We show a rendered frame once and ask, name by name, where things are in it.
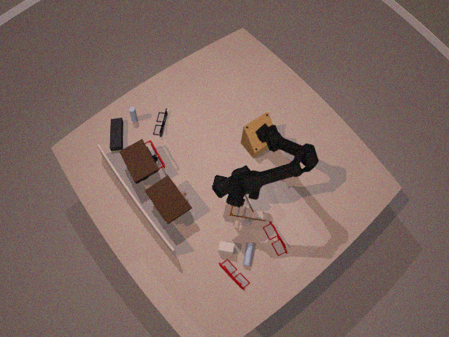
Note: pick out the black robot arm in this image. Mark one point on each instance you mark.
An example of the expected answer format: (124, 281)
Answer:
(252, 181)

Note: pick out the black glasses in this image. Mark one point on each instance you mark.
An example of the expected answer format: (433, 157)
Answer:
(159, 128)

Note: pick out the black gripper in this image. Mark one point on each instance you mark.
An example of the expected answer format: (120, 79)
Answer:
(251, 196)

